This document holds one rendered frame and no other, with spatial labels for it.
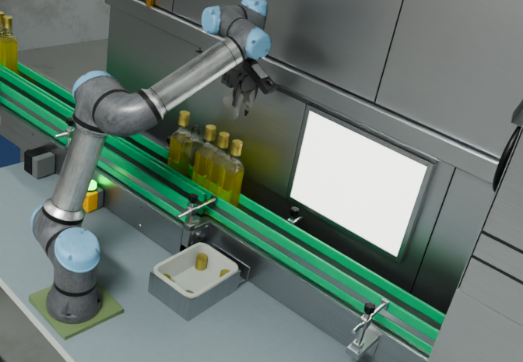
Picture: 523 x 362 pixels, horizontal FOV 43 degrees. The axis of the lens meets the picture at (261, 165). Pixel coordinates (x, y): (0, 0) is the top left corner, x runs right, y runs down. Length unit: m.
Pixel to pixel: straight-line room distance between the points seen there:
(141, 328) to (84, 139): 0.56
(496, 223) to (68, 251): 1.06
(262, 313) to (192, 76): 0.78
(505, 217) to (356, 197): 0.68
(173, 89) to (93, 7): 4.31
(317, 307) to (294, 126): 0.55
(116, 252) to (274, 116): 0.67
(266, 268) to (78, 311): 0.58
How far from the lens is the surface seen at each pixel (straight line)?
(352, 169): 2.00
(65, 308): 1.93
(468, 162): 1.83
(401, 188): 1.93
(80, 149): 1.81
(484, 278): 1.51
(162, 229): 2.21
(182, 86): 1.69
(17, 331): 3.04
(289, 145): 2.10
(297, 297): 2.06
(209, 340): 1.95
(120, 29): 2.59
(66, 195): 1.88
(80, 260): 1.82
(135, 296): 2.06
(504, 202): 1.43
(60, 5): 5.79
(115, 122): 1.67
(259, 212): 2.15
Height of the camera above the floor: 2.11
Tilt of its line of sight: 29 degrees down
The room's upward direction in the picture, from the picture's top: 11 degrees clockwise
